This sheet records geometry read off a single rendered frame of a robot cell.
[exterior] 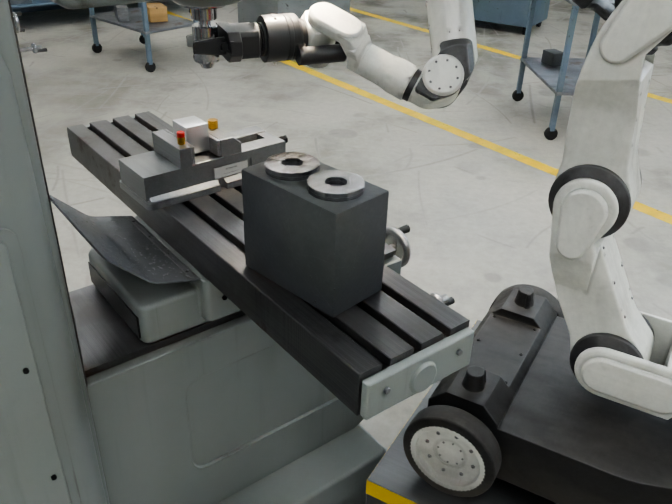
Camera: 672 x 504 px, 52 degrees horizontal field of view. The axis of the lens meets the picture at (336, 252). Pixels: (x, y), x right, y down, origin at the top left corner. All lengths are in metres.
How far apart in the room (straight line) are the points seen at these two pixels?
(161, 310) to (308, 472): 0.67
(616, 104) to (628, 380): 0.53
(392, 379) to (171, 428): 0.65
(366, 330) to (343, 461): 0.82
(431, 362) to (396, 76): 0.58
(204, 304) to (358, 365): 0.46
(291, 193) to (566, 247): 0.54
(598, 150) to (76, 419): 1.04
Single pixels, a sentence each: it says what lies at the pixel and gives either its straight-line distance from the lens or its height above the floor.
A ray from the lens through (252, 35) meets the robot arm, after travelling 1.35.
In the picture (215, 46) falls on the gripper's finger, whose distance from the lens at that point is 1.35.
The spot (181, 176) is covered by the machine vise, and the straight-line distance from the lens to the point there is 1.47.
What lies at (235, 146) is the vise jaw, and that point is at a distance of 1.51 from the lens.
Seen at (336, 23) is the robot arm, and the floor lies 1.27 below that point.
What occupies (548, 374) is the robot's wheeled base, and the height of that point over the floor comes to 0.57.
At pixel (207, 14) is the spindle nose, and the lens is 1.35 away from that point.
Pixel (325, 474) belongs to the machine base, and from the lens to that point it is 1.83.
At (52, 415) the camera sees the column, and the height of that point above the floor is 0.71.
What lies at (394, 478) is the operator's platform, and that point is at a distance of 1.56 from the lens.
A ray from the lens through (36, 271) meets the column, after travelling 1.17.
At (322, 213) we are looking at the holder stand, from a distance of 1.03.
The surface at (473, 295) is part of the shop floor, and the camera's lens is 2.87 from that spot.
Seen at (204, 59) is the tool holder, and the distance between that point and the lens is 1.36.
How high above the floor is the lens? 1.56
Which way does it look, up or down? 30 degrees down
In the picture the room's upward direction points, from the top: 2 degrees clockwise
